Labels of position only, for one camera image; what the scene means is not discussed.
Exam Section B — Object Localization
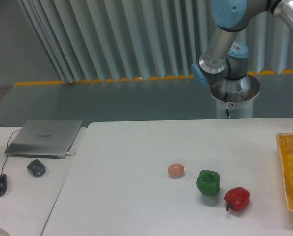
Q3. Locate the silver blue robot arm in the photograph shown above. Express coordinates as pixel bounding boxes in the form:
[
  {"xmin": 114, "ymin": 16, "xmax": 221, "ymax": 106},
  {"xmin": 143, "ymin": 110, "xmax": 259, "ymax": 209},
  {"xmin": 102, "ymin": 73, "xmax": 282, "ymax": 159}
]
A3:
[{"xmin": 191, "ymin": 0, "xmax": 293, "ymax": 103}]

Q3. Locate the brown egg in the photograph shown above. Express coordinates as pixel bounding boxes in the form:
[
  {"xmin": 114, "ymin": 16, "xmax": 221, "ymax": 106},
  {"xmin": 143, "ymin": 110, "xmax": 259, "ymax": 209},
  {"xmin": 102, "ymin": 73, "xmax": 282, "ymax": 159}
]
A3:
[{"xmin": 167, "ymin": 163, "xmax": 185, "ymax": 178}]

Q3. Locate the green bell pepper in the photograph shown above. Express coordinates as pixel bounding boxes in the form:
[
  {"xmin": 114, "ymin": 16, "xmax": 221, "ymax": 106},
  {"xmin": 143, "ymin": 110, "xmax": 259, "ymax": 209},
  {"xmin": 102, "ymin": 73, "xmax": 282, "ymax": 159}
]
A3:
[{"xmin": 196, "ymin": 170, "xmax": 221, "ymax": 197}]

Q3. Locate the white folding partition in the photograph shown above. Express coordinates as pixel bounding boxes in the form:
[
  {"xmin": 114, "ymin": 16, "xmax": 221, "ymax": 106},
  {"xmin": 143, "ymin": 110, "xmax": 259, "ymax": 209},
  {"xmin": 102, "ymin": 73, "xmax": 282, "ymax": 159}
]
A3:
[{"xmin": 18, "ymin": 0, "xmax": 293, "ymax": 83}]

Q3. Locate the silver laptop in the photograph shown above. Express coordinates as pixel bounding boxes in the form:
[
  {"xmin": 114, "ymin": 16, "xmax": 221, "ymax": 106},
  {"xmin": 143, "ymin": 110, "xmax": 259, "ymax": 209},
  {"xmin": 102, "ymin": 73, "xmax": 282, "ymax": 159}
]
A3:
[{"xmin": 5, "ymin": 120, "xmax": 82, "ymax": 159}]

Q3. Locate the dark grey small case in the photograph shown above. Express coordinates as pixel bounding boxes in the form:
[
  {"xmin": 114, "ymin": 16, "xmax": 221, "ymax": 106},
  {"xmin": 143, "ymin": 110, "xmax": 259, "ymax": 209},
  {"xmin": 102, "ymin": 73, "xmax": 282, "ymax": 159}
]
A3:
[{"xmin": 27, "ymin": 159, "xmax": 46, "ymax": 177}]

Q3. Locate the red bell pepper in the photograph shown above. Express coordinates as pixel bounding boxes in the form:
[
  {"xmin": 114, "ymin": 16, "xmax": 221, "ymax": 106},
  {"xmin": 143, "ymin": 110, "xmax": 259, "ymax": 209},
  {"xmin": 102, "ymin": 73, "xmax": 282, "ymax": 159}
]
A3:
[{"xmin": 224, "ymin": 187, "xmax": 250, "ymax": 212}]

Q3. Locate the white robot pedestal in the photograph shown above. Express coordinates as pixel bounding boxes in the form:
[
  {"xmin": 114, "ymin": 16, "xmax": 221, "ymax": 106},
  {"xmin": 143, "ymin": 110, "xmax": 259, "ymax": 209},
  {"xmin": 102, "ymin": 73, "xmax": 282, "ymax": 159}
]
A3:
[{"xmin": 210, "ymin": 75, "xmax": 260, "ymax": 119}]

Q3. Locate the black mouse cable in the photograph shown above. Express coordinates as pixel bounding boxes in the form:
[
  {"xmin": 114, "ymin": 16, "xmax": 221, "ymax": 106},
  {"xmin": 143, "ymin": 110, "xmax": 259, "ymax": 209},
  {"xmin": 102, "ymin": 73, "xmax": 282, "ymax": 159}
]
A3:
[{"xmin": 0, "ymin": 125, "xmax": 23, "ymax": 176}]

